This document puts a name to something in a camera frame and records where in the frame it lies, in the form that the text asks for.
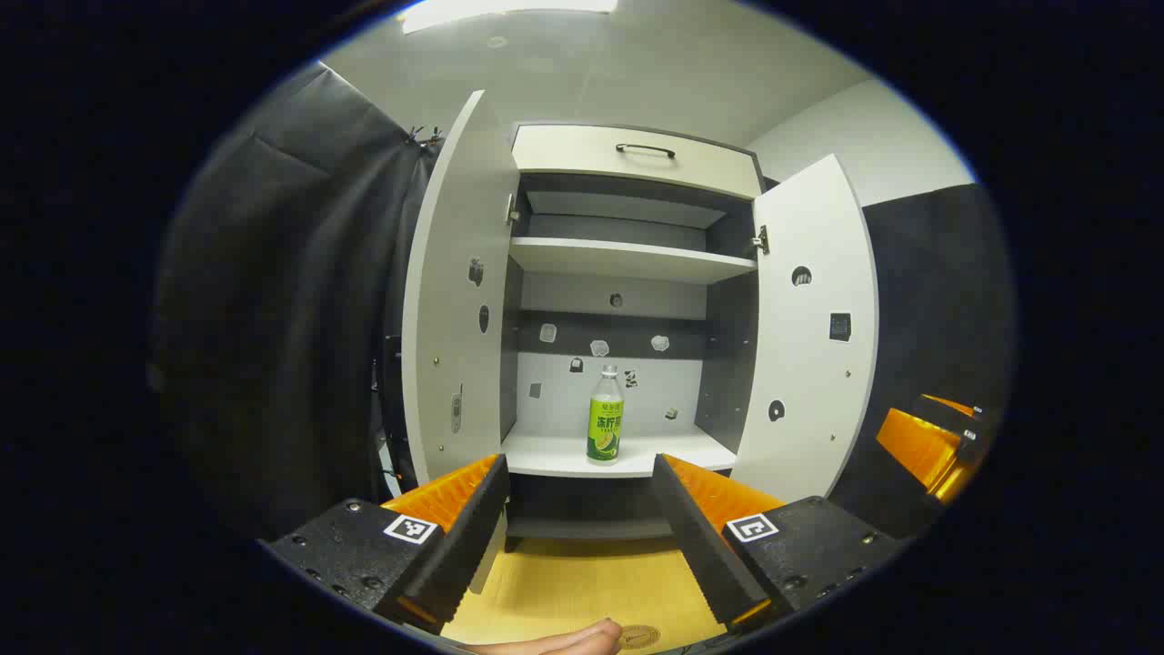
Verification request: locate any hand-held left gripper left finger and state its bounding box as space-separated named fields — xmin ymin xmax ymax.
xmin=259 ymin=453 xmax=512 ymax=636

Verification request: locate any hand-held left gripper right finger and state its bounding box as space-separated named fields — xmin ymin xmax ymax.
xmin=650 ymin=452 xmax=910 ymax=633

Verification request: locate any white cabinet door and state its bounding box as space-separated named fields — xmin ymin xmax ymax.
xmin=730 ymin=153 xmax=881 ymax=506
xmin=401 ymin=89 xmax=521 ymax=488

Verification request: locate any green label drink bottle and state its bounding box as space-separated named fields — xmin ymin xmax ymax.
xmin=586 ymin=365 xmax=627 ymax=466

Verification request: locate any white grey cabinet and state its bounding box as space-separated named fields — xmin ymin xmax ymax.
xmin=498 ymin=121 xmax=769 ymax=553

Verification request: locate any white cabinet shelf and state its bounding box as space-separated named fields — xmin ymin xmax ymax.
xmin=507 ymin=237 xmax=758 ymax=286
xmin=500 ymin=426 xmax=739 ymax=480

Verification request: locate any white cabinet drawer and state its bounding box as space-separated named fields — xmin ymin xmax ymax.
xmin=511 ymin=124 xmax=765 ymax=201

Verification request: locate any ceiling light panel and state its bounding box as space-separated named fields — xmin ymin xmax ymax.
xmin=400 ymin=0 xmax=619 ymax=35

